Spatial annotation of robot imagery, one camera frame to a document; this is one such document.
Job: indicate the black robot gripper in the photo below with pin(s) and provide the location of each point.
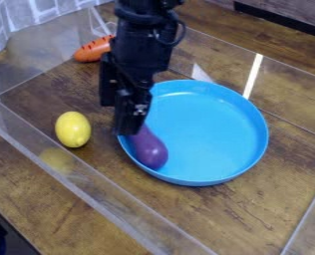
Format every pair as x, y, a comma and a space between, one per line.
140, 55

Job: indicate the yellow toy lemon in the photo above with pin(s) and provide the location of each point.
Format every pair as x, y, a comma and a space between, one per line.
73, 129

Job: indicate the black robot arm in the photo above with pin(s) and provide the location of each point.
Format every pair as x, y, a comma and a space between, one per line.
153, 12

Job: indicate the blue round plastic tray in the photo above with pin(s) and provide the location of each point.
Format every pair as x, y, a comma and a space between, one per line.
214, 130

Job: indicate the orange toy carrot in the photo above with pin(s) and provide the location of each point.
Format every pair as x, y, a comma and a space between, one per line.
92, 51

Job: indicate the purple toy eggplant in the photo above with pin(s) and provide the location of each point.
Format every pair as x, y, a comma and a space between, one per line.
151, 151

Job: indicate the white grid curtain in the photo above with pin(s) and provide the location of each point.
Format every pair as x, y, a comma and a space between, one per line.
24, 13

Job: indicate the clear acrylic enclosure wall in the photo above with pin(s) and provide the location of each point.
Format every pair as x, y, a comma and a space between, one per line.
84, 201

